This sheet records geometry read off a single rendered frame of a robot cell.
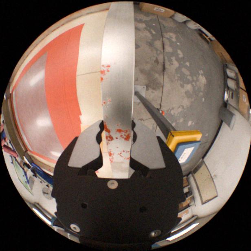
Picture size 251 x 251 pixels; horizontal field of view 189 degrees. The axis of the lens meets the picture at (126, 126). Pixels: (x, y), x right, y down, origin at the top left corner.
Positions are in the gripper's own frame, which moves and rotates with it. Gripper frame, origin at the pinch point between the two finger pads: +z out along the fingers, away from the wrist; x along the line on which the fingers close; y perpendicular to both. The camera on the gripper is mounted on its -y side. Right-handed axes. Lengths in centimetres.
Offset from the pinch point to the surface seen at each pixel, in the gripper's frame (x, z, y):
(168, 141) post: 12.6, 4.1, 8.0
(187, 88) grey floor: 99, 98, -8
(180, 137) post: 15.0, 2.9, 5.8
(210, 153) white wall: 309, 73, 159
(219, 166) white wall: 309, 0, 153
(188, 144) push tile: 17.8, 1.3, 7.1
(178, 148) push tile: 14.4, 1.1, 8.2
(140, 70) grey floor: 23, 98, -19
